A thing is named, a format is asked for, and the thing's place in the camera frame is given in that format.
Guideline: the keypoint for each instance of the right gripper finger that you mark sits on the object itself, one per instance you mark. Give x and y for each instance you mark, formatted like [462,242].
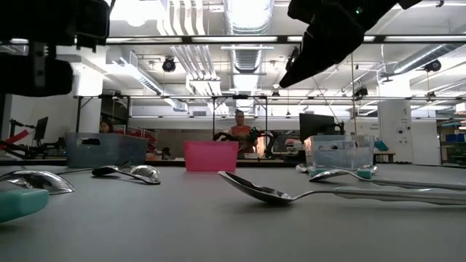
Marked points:
[309,47]
[331,51]

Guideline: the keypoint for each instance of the large silver spoon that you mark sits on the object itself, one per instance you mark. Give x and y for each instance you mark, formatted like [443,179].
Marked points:
[262,193]

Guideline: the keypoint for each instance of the black spoon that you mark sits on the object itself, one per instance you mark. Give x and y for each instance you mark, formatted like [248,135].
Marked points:
[105,171]

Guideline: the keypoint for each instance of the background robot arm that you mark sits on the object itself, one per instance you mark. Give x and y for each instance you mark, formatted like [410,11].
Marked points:
[271,140]
[222,136]

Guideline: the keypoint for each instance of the large black monitor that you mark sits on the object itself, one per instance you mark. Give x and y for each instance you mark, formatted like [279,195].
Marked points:
[315,125]

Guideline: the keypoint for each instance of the overhead light bar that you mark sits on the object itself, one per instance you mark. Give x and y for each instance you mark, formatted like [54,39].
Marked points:
[233,39]

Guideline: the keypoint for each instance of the white pillar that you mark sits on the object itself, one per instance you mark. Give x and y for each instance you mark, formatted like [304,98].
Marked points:
[395,123]

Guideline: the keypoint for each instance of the clear plastic bin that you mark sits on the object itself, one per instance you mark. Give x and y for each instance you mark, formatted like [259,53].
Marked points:
[338,156]

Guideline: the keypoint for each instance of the small black monitor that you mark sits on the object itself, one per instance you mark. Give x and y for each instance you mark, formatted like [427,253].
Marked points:
[41,128]

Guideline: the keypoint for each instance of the teal background object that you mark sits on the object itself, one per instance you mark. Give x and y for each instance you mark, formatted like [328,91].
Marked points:
[383,146]

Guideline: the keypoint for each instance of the person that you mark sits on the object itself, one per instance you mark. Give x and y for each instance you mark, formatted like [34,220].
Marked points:
[105,127]
[243,138]

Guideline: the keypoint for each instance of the white ceiling pipes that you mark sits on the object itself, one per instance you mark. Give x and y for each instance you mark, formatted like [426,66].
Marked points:
[196,63]

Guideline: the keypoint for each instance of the background bench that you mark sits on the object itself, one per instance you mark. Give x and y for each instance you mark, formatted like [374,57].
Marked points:
[386,154]

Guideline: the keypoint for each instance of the red background object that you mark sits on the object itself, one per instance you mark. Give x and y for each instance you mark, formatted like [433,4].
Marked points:
[18,137]

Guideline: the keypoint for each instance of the grey plastic bin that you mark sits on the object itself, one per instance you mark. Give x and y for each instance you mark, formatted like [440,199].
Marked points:
[109,153]

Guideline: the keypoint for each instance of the pink-red plastic bin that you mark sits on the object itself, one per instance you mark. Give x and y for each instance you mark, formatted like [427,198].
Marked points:
[209,156]

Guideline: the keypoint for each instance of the red background boxes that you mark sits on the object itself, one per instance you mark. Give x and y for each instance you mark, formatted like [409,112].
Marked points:
[149,136]

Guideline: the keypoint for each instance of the blue storage crates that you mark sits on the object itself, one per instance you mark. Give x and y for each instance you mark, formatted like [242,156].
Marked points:
[455,138]

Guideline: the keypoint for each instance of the metal storage shelf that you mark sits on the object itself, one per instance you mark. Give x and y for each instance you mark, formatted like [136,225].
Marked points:
[451,154]

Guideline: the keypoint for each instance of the black ceiling camera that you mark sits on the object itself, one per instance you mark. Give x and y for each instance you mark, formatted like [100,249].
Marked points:
[433,66]
[360,92]
[290,60]
[168,65]

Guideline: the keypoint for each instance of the silver ribbed ventilation duct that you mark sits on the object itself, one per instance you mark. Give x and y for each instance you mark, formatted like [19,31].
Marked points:
[247,60]

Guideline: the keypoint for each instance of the black background workstation frame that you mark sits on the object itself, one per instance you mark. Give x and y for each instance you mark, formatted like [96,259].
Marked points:
[240,97]

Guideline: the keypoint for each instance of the silver round air duct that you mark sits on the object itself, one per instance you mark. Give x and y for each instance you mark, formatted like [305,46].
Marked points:
[422,58]

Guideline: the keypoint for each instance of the white rectangular air duct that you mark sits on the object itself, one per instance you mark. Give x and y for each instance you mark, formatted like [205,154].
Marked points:
[145,82]

